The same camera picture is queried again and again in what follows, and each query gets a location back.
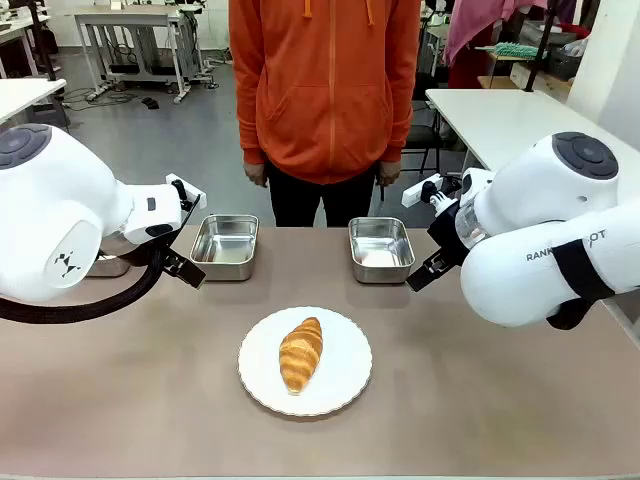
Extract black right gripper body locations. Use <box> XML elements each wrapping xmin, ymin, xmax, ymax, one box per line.
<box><xmin>426</xmin><ymin>200</ymin><xmax>472</xmax><ymax>267</ymax></box>

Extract steel rectangular container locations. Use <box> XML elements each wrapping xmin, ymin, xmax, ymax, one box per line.
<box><xmin>189</xmin><ymin>214</ymin><xmax>260</xmax><ymax>283</ymax></box>
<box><xmin>85</xmin><ymin>248</ymin><xmax>132</xmax><ymax>279</ymax></box>
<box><xmin>347</xmin><ymin>216</ymin><xmax>417</xmax><ymax>286</ymax></box>

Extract golden croissant bread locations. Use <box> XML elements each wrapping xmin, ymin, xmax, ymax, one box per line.
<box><xmin>278</xmin><ymin>316</ymin><xmax>324</xmax><ymax>397</ymax></box>

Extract person's left hand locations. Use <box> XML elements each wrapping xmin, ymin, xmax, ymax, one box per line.
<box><xmin>376</xmin><ymin>161</ymin><xmax>402</xmax><ymax>187</ymax></box>

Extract person's right hand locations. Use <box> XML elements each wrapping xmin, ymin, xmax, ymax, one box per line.
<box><xmin>242</xmin><ymin>161</ymin><xmax>270</xmax><ymax>188</ymax></box>

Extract black chair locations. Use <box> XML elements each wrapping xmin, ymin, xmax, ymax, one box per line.
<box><xmin>401</xmin><ymin>101</ymin><xmax>443</xmax><ymax>173</ymax></box>

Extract white scalloped plate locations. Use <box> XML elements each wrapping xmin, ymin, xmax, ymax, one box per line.
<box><xmin>237</xmin><ymin>305</ymin><xmax>374</xmax><ymax>418</ymax></box>

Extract white side table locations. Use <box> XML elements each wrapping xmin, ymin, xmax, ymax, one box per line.
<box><xmin>424</xmin><ymin>86</ymin><xmax>632</xmax><ymax>174</ymax></box>
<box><xmin>0</xmin><ymin>77</ymin><xmax>68</xmax><ymax>127</ymax></box>

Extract black trousers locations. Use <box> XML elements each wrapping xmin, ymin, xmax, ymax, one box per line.
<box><xmin>265</xmin><ymin>160</ymin><xmax>382</xmax><ymax>229</ymax></box>

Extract person in orange hoodie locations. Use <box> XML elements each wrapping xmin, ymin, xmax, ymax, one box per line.
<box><xmin>228</xmin><ymin>0</ymin><xmax>422</xmax><ymax>186</ymax></box>

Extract green microfibre duster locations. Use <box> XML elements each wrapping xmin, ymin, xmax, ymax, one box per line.
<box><xmin>474</xmin><ymin>41</ymin><xmax>550</xmax><ymax>62</ymax></box>

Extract grey storage crate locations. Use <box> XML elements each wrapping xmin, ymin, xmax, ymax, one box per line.
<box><xmin>545</xmin><ymin>45</ymin><xmax>585</xmax><ymax>83</ymax></box>

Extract pink hanging cloth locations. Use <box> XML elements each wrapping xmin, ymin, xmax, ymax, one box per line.
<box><xmin>443</xmin><ymin>0</ymin><xmax>550</xmax><ymax>68</ymax></box>

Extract grey metal workbench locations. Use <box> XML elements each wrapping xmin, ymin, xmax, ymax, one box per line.
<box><xmin>73</xmin><ymin>3</ymin><xmax>207</xmax><ymax>105</ymax></box>

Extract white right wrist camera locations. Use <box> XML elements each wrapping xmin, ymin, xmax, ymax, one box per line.
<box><xmin>401</xmin><ymin>174</ymin><xmax>444</xmax><ymax>207</ymax></box>

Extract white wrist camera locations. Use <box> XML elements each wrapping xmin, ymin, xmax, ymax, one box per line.
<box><xmin>165</xmin><ymin>172</ymin><xmax>208</xmax><ymax>209</ymax></box>
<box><xmin>401</xmin><ymin>174</ymin><xmax>444</xmax><ymax>207</ymax></box>

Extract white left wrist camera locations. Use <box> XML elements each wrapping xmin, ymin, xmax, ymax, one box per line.
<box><xmin>165</xmin><ymin>172</ymin><xmax>208</xmax><ymax>209</ymax></box>

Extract black sleeved cable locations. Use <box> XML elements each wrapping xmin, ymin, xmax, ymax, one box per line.
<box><xmin>0</xmin><ymin>193</ymin><xmax>202</xmax><ymax>325</ymax></box>

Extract black arm strap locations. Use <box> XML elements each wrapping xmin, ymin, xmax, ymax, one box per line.
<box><xmin>556</xmin><ymin>238</ymin><xmax>617</xmax><ymax>312</ymax></box>

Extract black camera pole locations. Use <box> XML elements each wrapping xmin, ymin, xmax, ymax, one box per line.
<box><xmin>27</xmin><ymin>0</ymin><xmax>58</xmax><ymax>82</ymax></box>
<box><xmin>522</xmin><ymin>0</ymin><xmax>558</xmax><ymax>95</ymax></box>

